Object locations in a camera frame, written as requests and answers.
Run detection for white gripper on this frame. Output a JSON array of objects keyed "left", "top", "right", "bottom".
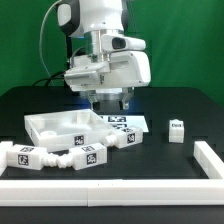
[{"left": 64, "top": 51, "right": 151, "bottom": 110}]

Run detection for white square tabletop tray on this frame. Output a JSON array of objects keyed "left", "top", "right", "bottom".
[{"left": 24, "top": 109, "right": 113, "bottom": 152}]

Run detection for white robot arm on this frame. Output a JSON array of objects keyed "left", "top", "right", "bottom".
[{"left": 57, "top": 0, "right": 151, "bottom": 110}]

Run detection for white paper tag sheet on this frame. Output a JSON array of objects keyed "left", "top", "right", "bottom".
[{"left": 101, "top": 115, "right": 149, "bottom": 132}]

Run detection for white U-shaped fence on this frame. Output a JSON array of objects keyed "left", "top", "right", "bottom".
[{"left": 0, "top": 141, "right": 224, "bottom": 207}]

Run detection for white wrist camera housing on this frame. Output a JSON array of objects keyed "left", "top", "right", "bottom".
[{"left": 101, "top": 34, "right": 146, "bottom": 52}]

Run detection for black cables at base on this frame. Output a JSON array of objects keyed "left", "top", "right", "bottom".
[{"left": 32, "top": 69, "right": 73, "bottom": 87}]

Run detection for black camera stand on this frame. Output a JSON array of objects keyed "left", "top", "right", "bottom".
[{"left": 65, "top": 34, "right": 76, "bottom": 89}]

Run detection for white cable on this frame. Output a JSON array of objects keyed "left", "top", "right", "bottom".
[{"left": 38, "top": 0, "right": 64, "bottom": 78}]

